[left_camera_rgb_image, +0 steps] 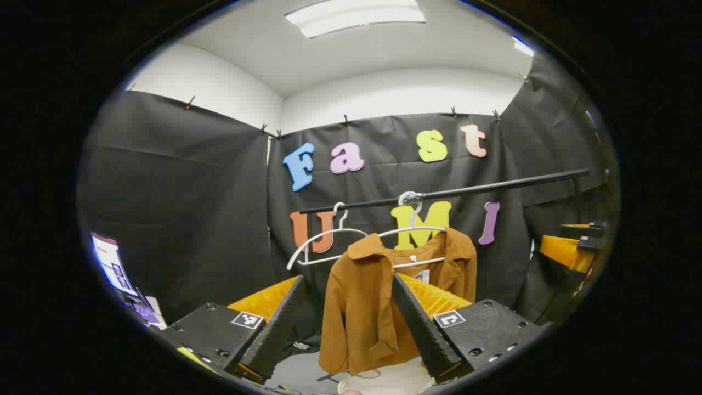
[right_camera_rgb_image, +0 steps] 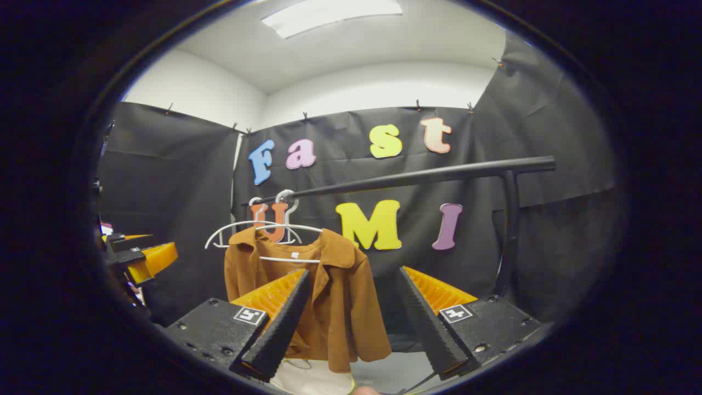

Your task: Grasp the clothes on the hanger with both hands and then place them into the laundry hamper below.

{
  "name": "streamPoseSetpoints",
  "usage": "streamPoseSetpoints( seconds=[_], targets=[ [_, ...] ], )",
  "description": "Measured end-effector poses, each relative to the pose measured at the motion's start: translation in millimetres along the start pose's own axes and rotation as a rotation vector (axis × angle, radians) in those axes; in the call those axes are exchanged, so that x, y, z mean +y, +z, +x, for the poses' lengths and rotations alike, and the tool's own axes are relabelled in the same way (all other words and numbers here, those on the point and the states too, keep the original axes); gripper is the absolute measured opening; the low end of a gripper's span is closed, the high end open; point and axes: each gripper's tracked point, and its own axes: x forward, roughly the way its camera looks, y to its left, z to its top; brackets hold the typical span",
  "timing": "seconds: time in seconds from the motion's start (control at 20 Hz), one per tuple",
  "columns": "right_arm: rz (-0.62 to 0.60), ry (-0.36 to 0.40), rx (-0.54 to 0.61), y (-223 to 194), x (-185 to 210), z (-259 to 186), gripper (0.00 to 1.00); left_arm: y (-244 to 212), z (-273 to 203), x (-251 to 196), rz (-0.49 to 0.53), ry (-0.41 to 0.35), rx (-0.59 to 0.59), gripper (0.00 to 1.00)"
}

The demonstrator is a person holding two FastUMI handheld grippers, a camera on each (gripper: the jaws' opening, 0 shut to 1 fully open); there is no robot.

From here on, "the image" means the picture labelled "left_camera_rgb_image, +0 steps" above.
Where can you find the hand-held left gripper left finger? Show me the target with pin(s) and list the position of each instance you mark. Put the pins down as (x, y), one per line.
(274, 334)

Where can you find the black clothes rack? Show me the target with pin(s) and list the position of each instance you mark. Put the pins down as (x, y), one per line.
(493, 187)

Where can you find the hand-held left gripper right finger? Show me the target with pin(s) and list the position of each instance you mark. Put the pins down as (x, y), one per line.
(425, 329)

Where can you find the brown jacket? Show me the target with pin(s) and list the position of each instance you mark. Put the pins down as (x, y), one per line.
(356, 307)

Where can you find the white plastic hanger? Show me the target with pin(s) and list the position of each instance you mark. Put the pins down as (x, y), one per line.
(354, 231)
(422, 229)

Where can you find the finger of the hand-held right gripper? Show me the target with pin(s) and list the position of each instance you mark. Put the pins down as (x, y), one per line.
(565, 252)
(587, 229)

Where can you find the black backdrop cloth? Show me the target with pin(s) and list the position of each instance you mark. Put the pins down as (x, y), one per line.
(192, 192)

